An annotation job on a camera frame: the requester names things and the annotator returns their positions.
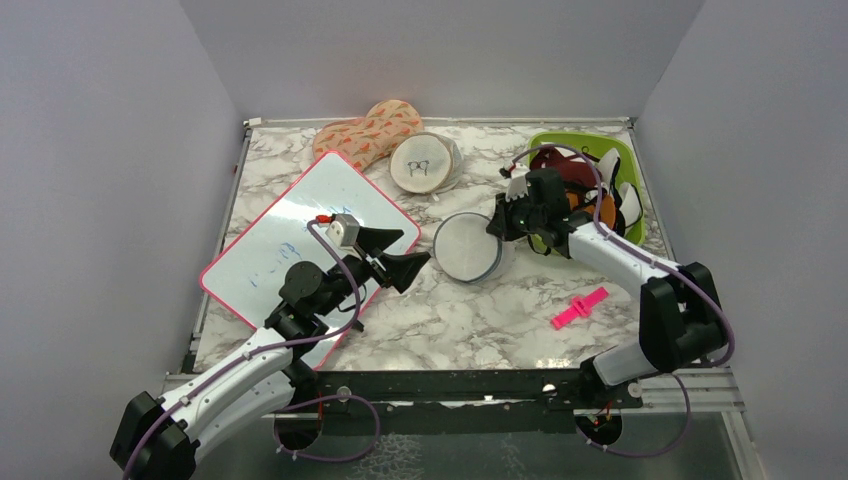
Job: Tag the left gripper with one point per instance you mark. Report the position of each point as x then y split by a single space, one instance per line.
400 269

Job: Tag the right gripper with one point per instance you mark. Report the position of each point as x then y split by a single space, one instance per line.
500 225

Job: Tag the orange bra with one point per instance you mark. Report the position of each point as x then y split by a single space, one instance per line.
585 201

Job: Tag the grey mesh laundry bag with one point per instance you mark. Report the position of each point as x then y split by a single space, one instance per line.
467 253

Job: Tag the black and white bra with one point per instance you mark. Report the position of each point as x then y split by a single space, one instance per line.
627 198

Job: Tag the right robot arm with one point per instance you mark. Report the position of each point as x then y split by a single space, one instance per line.
680 319

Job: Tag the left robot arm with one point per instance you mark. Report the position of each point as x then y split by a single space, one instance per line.
164 437

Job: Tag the maroon bra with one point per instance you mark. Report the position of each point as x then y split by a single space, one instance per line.
573 170

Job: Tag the green plastic basin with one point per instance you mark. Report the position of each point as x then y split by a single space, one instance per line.
596 145

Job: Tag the pink plastic clip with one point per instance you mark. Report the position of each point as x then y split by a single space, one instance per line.
580 307

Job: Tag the orange patterned pouch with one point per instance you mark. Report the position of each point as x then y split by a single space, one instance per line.
364 140

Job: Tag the pink framed whiteboard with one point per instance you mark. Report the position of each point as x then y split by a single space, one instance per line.
247 276

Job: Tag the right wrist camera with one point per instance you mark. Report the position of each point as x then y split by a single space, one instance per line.
517 187

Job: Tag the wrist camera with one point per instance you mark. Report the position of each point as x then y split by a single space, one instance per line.
517 187
342 229

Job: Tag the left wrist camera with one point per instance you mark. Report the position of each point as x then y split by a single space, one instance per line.
342 229

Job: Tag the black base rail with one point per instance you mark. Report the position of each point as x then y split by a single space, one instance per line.
359 403

